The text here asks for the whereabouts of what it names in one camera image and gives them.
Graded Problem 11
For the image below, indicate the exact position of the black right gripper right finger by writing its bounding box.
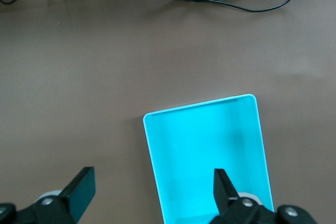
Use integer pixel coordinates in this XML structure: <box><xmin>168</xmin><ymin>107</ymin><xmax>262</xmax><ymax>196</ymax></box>
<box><xmin>209</xmin><ymin>168</ymin><xmax>316</xmax><ymax>224</ymax></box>

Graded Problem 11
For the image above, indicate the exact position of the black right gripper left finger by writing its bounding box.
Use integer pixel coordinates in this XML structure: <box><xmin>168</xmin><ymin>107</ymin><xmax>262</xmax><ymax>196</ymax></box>
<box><xmin>0</xmin><ymin>166</ymin><xmax>96</xmax><ymax>224</ymax></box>

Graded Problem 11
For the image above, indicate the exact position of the turquoise plastic bin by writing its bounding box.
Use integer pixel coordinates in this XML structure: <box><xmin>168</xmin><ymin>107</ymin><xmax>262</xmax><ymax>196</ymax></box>
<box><xmin>142</xmin><ymin>93</ymin><xmax>275</xmax><ymax>224</ymax></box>

